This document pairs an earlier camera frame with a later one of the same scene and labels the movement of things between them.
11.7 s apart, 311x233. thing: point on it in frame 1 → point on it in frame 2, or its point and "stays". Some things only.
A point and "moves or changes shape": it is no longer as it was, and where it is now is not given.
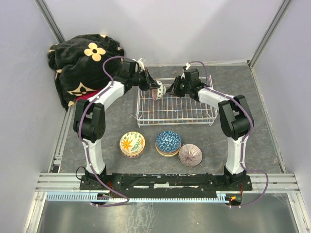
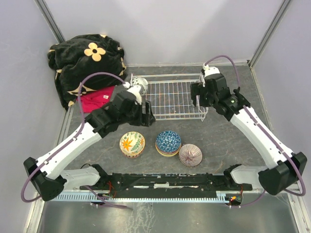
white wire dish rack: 171,110 moves or changes shape
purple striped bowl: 190,155 stays
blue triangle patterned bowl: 168,141 stays
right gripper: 173,89 → 198,89
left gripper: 148,78 → 146,119
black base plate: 168,185 stays
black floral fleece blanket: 79,61 stays
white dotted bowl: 157,93 moves or changes shape
